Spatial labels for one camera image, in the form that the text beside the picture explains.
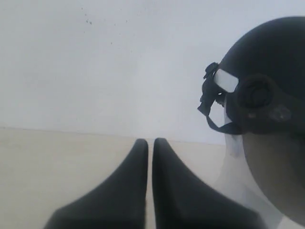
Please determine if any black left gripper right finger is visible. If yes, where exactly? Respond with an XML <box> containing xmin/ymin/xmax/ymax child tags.
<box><xmin>152</xmin><ymin>138</ymin><xmax>261</xmax><ymax>229</ymax></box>

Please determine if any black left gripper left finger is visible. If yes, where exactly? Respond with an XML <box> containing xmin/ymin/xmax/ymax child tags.
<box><xmin>45</xmin><ymin>139</ymin><xmax>149</xmax><ymax>229</ymax></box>

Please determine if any black helmet with tinted visor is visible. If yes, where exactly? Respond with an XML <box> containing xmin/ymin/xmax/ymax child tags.
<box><xmin>198</xmin><ymin>16</ymin><xmax>305</xmax><ymax>136</ymax></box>

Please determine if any white mannequin head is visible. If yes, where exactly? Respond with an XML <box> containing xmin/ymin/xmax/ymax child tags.
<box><xmin>215</xmin><ymin>133</ymin><xmax>305</xmax><ymax>229</ymax></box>

